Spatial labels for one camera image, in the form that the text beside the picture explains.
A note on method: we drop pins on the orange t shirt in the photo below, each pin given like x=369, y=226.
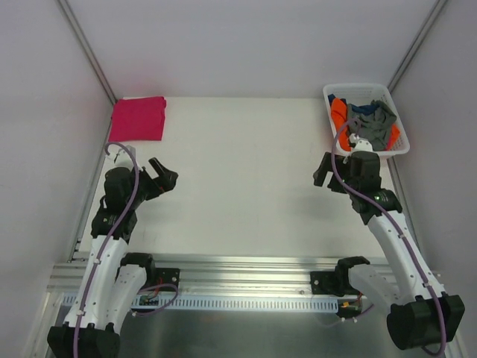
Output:
x=339, y=118

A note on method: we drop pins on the pink t shirt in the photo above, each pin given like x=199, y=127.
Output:
x=138, y=119

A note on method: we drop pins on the right aluminium frame post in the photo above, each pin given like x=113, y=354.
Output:
x=426, y=27

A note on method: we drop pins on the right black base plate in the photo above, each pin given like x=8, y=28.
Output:
x=326, y=283

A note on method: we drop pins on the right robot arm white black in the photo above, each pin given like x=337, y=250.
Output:
x=418, y=310

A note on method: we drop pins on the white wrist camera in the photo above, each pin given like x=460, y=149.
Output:
x=122, y=156
x=361, y=149

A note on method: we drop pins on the blue t shirt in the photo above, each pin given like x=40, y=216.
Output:
x=364, y=109

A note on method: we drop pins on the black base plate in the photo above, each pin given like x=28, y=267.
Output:
x=167, y=277
x=326, y=283

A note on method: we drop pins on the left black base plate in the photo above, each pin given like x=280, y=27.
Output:
x=167, y=277

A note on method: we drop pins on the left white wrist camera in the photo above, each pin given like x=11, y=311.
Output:
x=122, y=156

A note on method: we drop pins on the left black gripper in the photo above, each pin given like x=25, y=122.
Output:
x=152, y=183

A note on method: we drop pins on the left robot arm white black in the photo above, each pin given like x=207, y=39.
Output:
x=113, y=276

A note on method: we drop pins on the left aluminium frame post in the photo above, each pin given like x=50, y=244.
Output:
x=78, y=32

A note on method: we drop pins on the aluminium frame post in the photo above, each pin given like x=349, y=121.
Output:
x=78, y=32
x=426, y=27

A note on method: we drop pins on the white slotted cable duct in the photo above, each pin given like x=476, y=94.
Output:
x=259, y=304

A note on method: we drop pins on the grey t shirt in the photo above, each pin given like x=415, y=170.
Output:
x=376, y=127

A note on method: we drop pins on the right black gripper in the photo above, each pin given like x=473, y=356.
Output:
x=332, y=179

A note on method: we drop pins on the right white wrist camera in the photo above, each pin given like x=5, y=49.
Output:
x=361, y=149

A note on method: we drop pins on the aluminium mounting rail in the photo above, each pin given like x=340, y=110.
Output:
x=203, y=275

